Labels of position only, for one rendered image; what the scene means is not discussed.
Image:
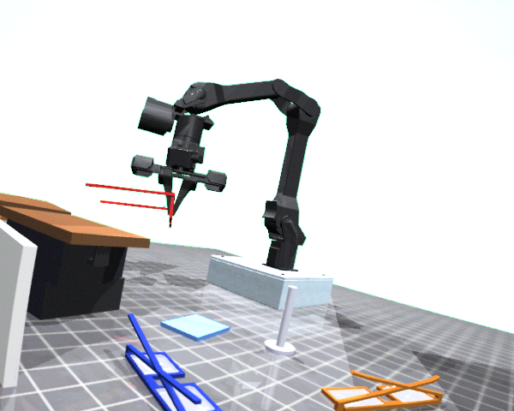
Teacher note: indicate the grey flat panel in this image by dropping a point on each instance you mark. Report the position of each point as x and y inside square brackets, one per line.
[17, 256]

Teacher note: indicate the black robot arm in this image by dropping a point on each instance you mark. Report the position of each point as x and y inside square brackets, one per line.
[282, 213]

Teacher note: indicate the light blue flat square plate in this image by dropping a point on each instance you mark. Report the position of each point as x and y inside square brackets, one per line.
[195, 327]

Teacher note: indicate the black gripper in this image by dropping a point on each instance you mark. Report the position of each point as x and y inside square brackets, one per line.
[213, 180]

